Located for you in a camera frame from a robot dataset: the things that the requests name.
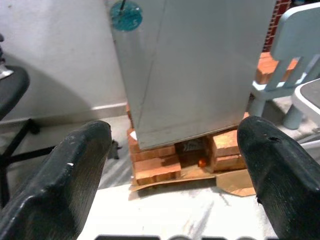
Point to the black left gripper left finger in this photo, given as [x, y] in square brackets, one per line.
[55, 190]

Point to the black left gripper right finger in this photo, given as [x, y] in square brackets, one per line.
[285, 180]

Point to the grey white fridge door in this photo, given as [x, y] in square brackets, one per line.
[200, 75]

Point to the grey fridge cabinet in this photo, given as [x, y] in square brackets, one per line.
[135, 75]

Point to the brown cardboard sheet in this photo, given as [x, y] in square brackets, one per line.
[232, 181]

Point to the red brick pile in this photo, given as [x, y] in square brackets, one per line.
[155, 165]
[266, 68]
[225, 152]

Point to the white stool with grey top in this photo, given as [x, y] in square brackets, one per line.
[306, 100]

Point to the small orange object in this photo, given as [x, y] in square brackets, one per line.
[202, 163]

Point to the black chair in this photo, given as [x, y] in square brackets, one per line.
[12, 87]

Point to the light blue plastic chair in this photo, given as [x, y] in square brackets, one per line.
[287, 47]

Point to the round teal sticker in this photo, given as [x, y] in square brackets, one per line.
[126, 15]

